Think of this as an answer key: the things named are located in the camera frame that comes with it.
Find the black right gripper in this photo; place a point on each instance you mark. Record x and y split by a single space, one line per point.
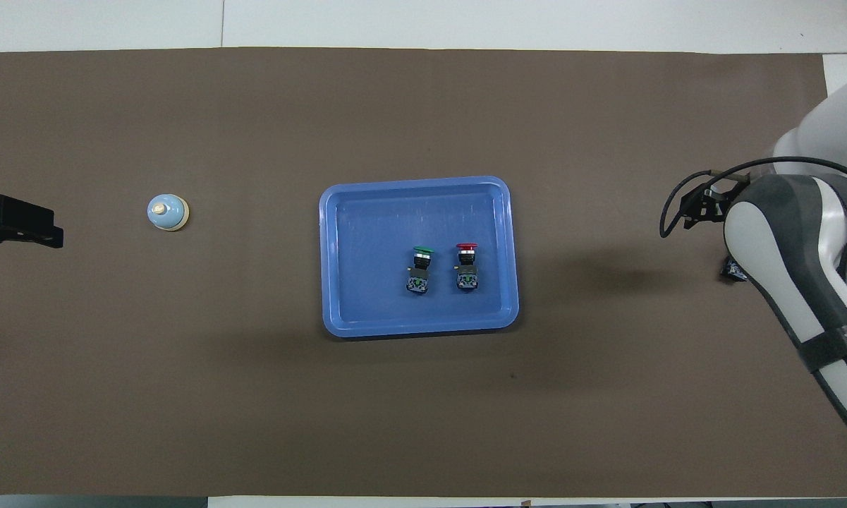
712 201

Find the light blue desk bell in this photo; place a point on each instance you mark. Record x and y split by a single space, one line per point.
168 212

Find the red push button switch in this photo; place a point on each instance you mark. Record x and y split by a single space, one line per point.
467 271

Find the green push button switch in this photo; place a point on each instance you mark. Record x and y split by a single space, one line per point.
419 271

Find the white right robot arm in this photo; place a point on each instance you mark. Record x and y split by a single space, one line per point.
783 268

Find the blue plastic tray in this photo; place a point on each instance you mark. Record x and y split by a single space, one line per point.
381 233

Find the brown table mat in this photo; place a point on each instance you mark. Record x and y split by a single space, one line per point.
183 388

